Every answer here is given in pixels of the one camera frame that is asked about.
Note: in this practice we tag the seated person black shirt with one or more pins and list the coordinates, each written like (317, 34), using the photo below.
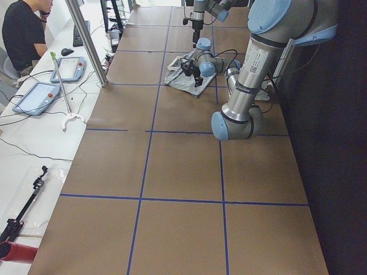
(23, 33)

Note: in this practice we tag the blue teach pendant far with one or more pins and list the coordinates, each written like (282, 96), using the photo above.
(71, 69)

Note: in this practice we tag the black keyboard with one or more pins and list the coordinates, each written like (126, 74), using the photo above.
(77, 39)

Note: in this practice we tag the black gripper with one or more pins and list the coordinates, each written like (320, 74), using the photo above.
(196, 25)
(195, 73)

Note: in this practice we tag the blue teach pendant near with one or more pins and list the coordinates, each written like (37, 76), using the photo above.
(37, 99)

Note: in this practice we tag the aluminium camera post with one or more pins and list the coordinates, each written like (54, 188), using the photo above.
(78, 19)

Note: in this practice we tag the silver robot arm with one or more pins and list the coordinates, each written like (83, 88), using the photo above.
(271, 24)
(219, 10)

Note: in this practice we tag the black desk stand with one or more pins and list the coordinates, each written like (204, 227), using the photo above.
(114, 15)

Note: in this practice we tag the black computer mouse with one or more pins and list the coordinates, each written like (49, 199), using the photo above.
(66, 51)

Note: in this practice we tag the blue teach pendant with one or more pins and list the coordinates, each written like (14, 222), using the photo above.
(37, 99)
(71, 69)

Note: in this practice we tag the red cylinder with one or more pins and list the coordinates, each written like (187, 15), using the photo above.
(16, 252)

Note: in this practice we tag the navy white striped polo shirt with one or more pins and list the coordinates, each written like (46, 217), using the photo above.
(176, 78)

